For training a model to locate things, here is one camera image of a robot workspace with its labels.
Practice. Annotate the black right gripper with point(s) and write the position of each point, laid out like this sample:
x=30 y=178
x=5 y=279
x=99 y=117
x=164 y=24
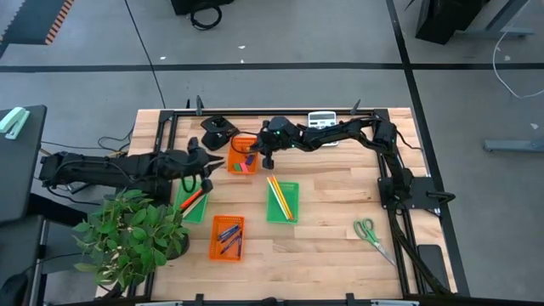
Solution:
x=278 y=136

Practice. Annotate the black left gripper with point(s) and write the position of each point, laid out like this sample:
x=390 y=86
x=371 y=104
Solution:
x=191 y=163

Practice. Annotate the purple eraser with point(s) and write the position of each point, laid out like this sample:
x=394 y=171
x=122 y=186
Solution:
x=250 y=160

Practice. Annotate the green eraser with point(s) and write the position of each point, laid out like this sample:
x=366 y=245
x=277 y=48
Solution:
x=236 y=167

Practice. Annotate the pink eraser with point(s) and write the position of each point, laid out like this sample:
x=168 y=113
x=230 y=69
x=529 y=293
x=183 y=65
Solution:
x=244 y=167

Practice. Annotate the orange highlighter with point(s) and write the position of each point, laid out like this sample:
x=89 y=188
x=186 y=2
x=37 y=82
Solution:
x=192 y=198

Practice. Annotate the pink white pen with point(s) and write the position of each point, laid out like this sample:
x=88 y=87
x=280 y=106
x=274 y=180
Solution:
x=193 y=207

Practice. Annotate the white pencil yellow eraser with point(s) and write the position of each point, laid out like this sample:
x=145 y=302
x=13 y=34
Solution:
x=276 y=199

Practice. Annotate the yellow pencil orange cap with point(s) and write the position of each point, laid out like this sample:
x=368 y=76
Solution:
x=284 y=197

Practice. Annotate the plain yellow pencil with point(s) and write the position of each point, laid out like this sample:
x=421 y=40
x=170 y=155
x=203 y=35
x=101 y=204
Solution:
x=280 y=199

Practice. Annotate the green plastic basket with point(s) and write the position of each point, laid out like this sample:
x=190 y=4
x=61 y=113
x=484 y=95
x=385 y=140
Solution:
x=196 y=217
x=291 y=195

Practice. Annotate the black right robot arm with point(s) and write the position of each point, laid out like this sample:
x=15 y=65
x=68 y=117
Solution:
x=340 y=132

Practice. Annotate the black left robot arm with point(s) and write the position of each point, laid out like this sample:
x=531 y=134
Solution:
x=110 y=170

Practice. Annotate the orange plastic basket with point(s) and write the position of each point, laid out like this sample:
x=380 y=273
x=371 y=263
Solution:
x=219 y=253
x=238 y=157

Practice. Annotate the white desk calculator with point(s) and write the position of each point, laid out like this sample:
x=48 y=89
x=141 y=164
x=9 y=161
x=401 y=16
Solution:
x=321 y=119

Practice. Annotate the black plant pot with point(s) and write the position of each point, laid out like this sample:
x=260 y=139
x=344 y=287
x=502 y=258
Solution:
x=182 y=248

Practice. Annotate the green leafy plant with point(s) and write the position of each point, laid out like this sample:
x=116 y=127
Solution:
x=127 y=231

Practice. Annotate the black equipment box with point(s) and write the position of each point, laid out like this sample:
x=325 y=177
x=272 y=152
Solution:
x=200 y=5

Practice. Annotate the black side table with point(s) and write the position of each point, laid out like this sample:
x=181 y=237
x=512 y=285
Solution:
x=21 y=170

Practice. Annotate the mint green stapler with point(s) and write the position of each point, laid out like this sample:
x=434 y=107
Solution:
x=13 y=122

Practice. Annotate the black flat pad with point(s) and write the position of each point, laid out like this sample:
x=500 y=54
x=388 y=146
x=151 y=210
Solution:
x=433 y=265

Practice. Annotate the black floor box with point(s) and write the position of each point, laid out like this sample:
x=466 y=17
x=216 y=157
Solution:
x=446 y=19

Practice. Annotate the black mat orange striped edge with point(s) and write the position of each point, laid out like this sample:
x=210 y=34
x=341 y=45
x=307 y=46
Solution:
x=30 y=21

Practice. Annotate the black computer mouse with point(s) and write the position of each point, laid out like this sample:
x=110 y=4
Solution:
x=10 y=293

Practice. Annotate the grey desk foot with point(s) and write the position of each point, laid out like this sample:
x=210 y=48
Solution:
x=514 y=145

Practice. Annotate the grey desk leg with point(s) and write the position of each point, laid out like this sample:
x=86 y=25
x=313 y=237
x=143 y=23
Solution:
x=501 y=30

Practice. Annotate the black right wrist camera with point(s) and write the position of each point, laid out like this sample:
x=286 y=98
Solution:
x=268 y=163

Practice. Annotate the black metal table frame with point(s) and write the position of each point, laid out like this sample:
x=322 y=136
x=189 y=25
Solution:
x=276 y=113

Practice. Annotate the black frame clamp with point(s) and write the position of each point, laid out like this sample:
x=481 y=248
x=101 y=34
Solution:
x=355 y=108
x=350 y=299
x=199 y=106
x=199 y=299

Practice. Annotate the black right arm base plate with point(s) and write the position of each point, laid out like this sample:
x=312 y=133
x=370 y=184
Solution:
x=429 y=195

